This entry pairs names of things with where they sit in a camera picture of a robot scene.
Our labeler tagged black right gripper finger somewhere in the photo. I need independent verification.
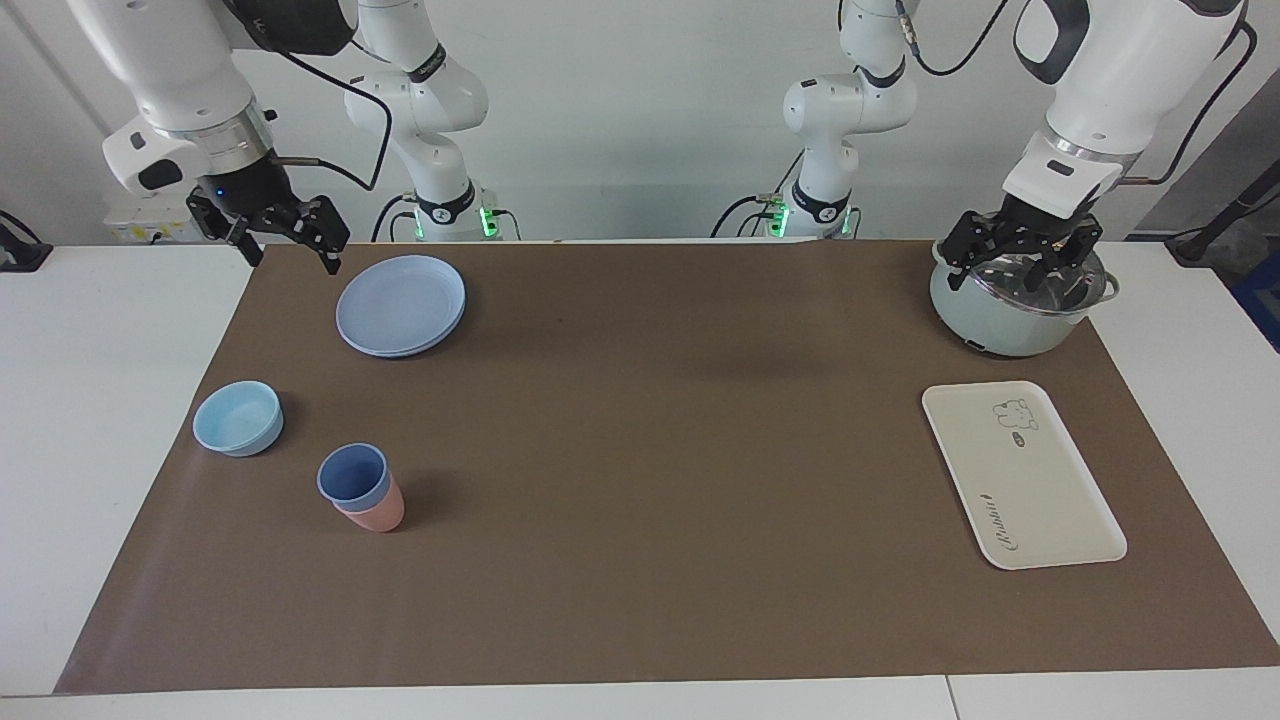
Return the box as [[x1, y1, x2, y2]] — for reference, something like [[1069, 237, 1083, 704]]
[[285, 195, 352, 277], [187, 198, 264, 267]]

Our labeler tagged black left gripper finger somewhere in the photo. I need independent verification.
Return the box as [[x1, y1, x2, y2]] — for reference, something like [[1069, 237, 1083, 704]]
[[945, 212, 1012, 293], [1030, 225, 1104, 301]]

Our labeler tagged blue plastic cup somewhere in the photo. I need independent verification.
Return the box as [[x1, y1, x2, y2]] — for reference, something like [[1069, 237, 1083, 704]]
[[316, 443, 393, 512]]

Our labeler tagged pink plastic cup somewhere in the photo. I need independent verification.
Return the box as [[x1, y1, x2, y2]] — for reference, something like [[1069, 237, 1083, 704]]
[[333, 476, 406, 533]]

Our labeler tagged cream tray with rabbit print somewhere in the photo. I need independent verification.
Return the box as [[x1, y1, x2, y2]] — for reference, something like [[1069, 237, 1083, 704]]
[[921, 380, 1128, 571]]

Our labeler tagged glass pot lid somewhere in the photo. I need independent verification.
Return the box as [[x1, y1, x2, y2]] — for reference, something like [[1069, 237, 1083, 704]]
[[935, 240, 1111, 316]]

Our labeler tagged pale green cooking pot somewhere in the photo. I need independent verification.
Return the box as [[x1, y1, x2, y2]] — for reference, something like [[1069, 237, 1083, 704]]
[[928, 238, 1121, 358]]

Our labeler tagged white power strip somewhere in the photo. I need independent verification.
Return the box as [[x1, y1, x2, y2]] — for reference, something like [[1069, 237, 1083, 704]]
[[104, 195, 197, 247]]

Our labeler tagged blue round plate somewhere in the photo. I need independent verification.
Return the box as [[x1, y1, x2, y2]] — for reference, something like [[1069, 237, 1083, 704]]
[[335, 254, 467, 359]]

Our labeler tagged black stand leg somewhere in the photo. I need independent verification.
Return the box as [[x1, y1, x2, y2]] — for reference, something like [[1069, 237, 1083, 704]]
[[1165, 160, 1280, 267]]

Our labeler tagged light blue bowl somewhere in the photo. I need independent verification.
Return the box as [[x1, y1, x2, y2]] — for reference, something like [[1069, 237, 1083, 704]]
[[192, 380, 285, 458]]

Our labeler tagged blue crate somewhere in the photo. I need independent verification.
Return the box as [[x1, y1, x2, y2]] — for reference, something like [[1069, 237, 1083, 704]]
[[1230, 250, 1280, 353]]

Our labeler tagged brown table mat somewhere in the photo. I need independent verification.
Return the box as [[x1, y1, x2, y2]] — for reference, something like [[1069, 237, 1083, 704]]
[[52, 240, 1280, 696]]

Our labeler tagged black right base cable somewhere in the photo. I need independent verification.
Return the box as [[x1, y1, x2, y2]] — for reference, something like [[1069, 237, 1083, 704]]
[[372, 193, 417, 242]]

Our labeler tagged black base cable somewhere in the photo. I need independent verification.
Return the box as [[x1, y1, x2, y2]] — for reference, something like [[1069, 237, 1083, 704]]
[[372, 193, 417, 242], [710, 150, 804, 239]]

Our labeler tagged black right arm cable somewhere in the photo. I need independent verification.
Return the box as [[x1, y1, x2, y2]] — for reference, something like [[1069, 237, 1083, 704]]
[[265, 45, 393, 193]]

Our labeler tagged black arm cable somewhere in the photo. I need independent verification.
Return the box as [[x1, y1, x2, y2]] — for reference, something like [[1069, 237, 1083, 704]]
[[895, 0, 1258, 188], [265, 45, 393, 193]]

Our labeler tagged black clamp mount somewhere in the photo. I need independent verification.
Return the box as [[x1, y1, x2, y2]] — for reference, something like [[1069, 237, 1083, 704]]
[[0, 210, 54, 273]]

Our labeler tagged black left base cable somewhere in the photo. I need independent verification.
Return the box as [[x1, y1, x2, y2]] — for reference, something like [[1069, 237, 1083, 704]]
[[710, 150, 804, 239]]

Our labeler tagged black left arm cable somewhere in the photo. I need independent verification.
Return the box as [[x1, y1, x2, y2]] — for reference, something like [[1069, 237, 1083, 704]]
[[895, 0, 1258, 188]]

